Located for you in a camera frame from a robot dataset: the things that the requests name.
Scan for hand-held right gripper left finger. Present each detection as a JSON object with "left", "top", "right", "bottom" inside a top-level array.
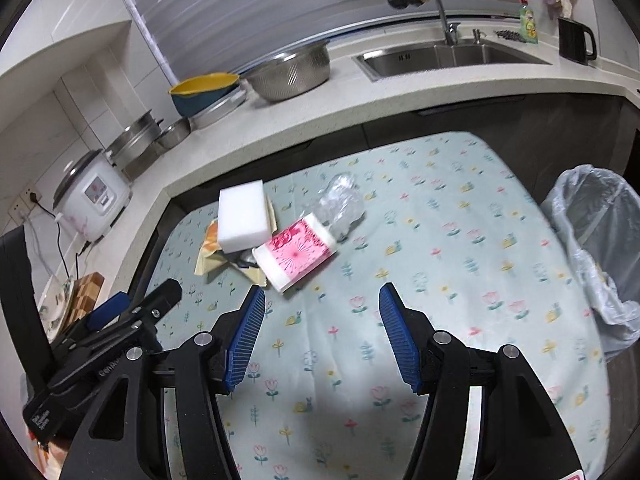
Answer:
[{"left": 59, "top": 287, "right": 267, "bottom": 480}]

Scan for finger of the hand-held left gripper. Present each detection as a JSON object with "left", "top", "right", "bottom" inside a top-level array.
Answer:
[
  {"left": 45, "top": 322, "right": 163, "bottom": 396},
  {"left": 50, "top": 279, "right": 183, "bottom": 356}
]

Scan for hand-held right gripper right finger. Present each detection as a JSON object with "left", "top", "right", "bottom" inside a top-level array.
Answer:
[{"left": 378, "top": 283, "right": 588, "bottom": 480}]

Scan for pink floral paper cup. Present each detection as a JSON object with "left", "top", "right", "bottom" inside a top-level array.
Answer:
[{"left": 251, "top": 212, "right": 340, "bottom": 293}]

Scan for bin with clear liner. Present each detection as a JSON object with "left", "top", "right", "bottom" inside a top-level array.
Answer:
[{"left": 540, "top": 164, "right": 640, "bottom": 363}]

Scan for wooden cutting board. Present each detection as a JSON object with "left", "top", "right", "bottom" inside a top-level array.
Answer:
[{"left": 62, "top": 272, "right": 105, "bottom": 331}]

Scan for patterned plate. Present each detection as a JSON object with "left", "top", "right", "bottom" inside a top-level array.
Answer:
[{"left": 37, "top": 280, "right": 76, "bottom": 341}]

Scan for orange and yellow snack wrapper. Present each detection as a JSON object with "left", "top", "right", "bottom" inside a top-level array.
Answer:
[{"left": 194, "top": 195, "right": 281, "bottom": 286}]

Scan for white rice cooker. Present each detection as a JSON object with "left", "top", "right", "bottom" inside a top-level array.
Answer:
[{"left": 52, "top": 149, "right": 132, "bottom": 243}]

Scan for white sponge block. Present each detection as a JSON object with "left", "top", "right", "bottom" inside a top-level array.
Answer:
[{"left": 217, "top": 179, "right": 273, "bottom": 255}]

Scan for floral tablecloth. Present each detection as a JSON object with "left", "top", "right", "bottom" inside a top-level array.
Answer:
[{"left": 145, "top": 131, "right": 613, "bottom": 480}]

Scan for clear crumpled plastic wrap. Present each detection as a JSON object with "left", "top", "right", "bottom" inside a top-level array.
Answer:
[{"left": 319, "top": 172, "right": 367, "bottom": 238}]

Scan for stacked steel pots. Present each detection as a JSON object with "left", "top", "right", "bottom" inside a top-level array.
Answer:
[{"left": 104, "top": 111, "right": 163, "bottom": 181}]

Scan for small steel bowl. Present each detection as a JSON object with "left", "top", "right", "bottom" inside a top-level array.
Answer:
[{"left": 156, "top": 117, "right": 192, "bottom": 150}]

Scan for blue basin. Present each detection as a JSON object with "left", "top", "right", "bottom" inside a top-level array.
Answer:
[{"left": 171, "top": 85, "right": 240, "bottom": 117}]

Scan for steel tray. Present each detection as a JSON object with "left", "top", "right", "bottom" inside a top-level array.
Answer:
[{"left": 190, "top": 87, "right": 249, "bottom": 130}]

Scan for yellow strainer basin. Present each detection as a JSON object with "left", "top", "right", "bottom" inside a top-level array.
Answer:
[{"left": 168, "top": 72, "right": 241, "bottom": 98}]

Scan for steel colander bowl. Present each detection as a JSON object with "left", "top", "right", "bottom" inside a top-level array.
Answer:
[{"left": 242, "top": 40, "right": 332, "bottom": 102}]

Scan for steel sink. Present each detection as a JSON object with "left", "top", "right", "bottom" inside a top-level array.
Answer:
[{"left": 351, "top": 42, "right": 551, "bottom": 82}]

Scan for white pipe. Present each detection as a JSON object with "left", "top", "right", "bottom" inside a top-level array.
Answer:
[{"left": 111, "top": 0, "right": 178, "bottom": 83}]

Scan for grey window blind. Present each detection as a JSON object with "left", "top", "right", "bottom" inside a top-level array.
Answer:
[{"left": 105, "top": 0, "right": 521, "bottom": 81}]

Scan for chrome faucet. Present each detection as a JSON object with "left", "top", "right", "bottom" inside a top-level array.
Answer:
[{"left": 406, "top": 0, "right": 461, "bottom": 46}]

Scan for green dish soap bottle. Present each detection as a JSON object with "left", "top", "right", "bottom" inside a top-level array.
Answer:
[{"left": 517, "top": 0, "right": 540, "bottom": 43}]

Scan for black kettle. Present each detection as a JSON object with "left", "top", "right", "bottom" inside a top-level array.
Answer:
[{"left": 557, "top": 16, "right": 598, "bottom": 65}]

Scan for black power cord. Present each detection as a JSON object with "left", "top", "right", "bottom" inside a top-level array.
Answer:
[{"left": 30, "top": 192, "right": 96, "bottom": 281}]

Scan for white wall socket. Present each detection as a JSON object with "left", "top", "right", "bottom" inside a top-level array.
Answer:
[{"left": 10, "top": 180, "right": 43, "bottom": 223}]

